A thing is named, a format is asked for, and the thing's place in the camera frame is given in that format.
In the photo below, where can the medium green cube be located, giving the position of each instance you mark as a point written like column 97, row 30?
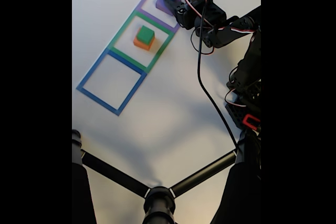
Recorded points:
column 145, row 33

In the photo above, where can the large purple cube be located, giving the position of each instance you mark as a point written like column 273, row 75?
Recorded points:
column 161, row 3

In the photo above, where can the large orange cube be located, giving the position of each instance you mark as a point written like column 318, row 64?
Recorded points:
column 143, row 45

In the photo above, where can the red clamp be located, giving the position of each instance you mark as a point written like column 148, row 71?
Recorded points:
column 246, row 121

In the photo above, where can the black tripod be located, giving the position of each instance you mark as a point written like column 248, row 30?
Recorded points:
column 157, row 203

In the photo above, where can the green square tape frame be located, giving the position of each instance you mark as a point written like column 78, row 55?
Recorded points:
column 126, row 56

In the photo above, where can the blue square tape frame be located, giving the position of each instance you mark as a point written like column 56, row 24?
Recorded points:
column 99, row 102

